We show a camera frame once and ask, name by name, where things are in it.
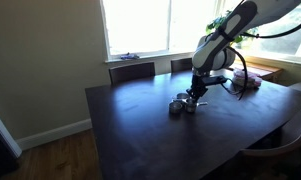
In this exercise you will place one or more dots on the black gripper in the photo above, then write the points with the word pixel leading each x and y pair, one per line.
pixel 198 81

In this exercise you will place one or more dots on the smallest steel measuring cup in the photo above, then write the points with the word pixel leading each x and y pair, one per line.
pixel 191 103

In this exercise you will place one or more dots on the small steel measuring cup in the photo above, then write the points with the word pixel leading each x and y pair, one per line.
pixel 191 108

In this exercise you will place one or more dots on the medium steel measuring cup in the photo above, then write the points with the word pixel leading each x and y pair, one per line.
pixel 175 108

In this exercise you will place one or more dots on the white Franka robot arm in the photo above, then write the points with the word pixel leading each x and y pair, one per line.
pixel 206 55

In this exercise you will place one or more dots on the dark wooden straight-back chair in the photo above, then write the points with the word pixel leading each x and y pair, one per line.
pixel 131 72
pixel 181 65

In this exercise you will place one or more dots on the clear plastic food bag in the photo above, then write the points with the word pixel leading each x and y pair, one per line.
pixel 246 78

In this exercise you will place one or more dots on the wooden side cabinet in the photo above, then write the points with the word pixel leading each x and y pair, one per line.
pixel 263 70

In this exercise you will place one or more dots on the blue item on sill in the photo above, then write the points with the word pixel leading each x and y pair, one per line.
pixel 130 56

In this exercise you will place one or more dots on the potted green plant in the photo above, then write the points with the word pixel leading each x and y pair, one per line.
pixel 216 22

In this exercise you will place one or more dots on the dark wooden curved-back chair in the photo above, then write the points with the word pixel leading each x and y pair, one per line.
pixel 283 143

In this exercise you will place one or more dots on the white framed window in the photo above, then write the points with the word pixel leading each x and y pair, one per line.
pixel 290 55
pixel 105 33

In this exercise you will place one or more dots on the wrist-mounted camera box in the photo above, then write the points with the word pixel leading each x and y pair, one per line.
pixel 215 80

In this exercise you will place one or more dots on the white door frame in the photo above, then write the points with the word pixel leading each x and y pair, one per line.
pixel 5 133

